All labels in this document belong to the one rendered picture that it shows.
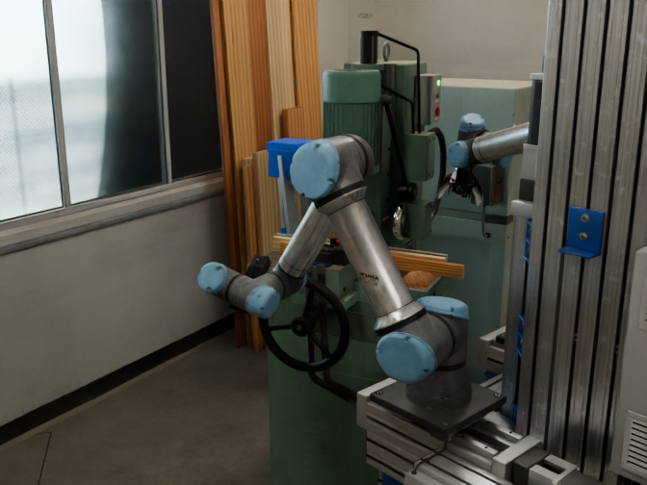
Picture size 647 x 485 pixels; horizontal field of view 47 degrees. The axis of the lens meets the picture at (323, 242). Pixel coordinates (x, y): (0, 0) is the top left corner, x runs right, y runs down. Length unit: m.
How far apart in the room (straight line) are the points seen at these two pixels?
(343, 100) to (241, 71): 1.64
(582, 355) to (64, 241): 2.26
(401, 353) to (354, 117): 0.92
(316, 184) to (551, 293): 0.55
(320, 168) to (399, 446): 0.70
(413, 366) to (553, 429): 0.40
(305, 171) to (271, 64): 2.54
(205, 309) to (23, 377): 1.12
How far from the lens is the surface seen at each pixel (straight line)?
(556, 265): 1.63
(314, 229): 1.74
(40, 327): 3.31
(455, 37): 4.62
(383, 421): 1.82
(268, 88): 4.04
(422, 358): 1.50
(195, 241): 3.87
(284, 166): 3.19
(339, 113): 2.24
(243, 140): 3.81
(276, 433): 2.58
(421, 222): 2.45
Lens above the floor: 1.62
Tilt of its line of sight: 16 degrees down
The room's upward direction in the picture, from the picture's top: straight up
